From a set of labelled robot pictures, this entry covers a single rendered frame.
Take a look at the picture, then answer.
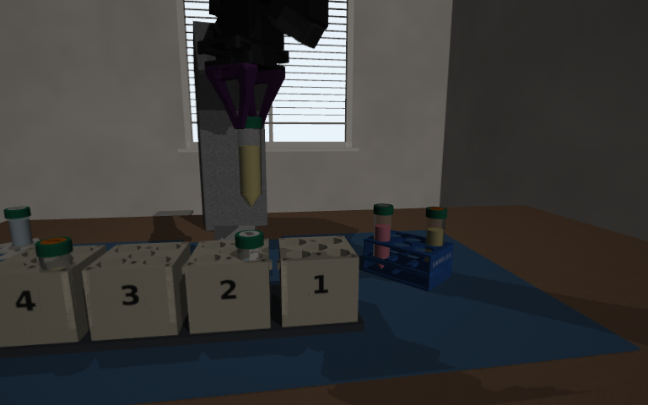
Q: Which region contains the blue tube rack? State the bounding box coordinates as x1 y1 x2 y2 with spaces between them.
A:
363 230 454 292

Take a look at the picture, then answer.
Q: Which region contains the blue bench mat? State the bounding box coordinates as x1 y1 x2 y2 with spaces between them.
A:
0 232 640 405

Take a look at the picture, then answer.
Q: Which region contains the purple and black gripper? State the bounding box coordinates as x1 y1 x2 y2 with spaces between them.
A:
197 0 289 129

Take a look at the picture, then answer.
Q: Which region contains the test tube with pink liquid and green cap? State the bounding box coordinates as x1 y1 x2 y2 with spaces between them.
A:
373 203 393 259

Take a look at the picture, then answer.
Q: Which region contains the white tube rack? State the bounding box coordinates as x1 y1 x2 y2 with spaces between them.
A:
0 238 39 260

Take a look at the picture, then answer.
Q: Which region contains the white box with done label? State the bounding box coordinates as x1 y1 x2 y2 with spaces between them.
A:
213 225 257 240

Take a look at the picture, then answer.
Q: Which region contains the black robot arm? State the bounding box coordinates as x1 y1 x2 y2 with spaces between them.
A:
203 0 328 50

